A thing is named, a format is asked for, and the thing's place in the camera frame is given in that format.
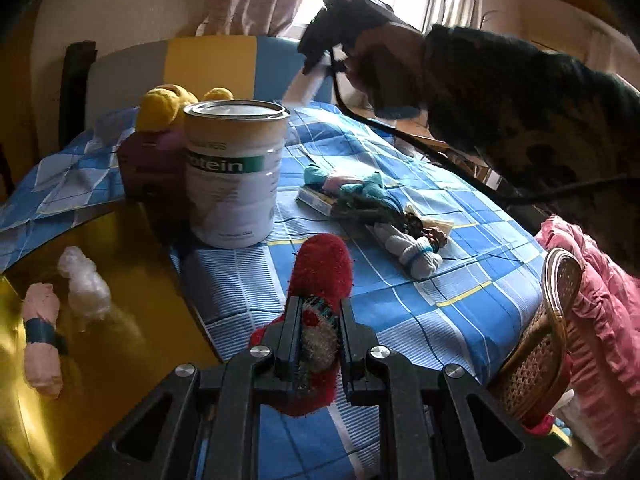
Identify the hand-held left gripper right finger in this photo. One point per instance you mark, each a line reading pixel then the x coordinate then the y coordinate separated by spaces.
pixel 347 335

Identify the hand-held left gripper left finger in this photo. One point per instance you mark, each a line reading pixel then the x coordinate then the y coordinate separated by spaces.
pixel 295 332

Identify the red christmas sock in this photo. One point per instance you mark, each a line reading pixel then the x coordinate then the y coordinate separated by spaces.
pixel 320 265

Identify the white sock roll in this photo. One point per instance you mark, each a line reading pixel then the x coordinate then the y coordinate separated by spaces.
pixel 415 260

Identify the gold tray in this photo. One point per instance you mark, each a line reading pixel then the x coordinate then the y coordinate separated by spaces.
pixel 125 285

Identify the person's right forearm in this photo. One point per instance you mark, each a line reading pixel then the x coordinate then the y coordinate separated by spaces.
pixel 525 120

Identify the person's right hand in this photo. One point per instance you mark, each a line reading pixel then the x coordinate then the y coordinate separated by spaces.
pixel 390 70

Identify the blue checked cloth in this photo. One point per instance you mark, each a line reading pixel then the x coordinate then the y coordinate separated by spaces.
pixel 440 320

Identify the grey yellow blue headboard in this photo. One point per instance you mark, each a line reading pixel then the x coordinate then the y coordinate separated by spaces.
pixel 210 60

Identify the small blue box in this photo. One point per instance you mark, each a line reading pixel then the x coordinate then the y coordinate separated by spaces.
pixel 315 199

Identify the white tin can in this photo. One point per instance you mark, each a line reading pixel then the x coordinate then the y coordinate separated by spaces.
pixel 230 200

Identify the teal sock bundle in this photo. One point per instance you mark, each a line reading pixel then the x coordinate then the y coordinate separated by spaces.
pixel 362 187

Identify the wicker chair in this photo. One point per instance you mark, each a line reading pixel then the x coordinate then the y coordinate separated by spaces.
pixel 537 360

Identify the yellow plush toy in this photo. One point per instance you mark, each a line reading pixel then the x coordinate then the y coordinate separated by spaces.
pixel 157 105

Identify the white plastic bag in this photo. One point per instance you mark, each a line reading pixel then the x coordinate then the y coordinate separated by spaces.
pixel 87 285

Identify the maroon box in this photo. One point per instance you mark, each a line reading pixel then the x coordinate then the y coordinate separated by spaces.
pixel 150 170

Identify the pink fuzzy sock roll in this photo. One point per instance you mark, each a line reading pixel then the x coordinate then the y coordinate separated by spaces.
pixel 40 360

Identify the pink ruffled cloth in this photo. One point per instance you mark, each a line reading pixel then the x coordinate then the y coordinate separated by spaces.
pixel 605 340

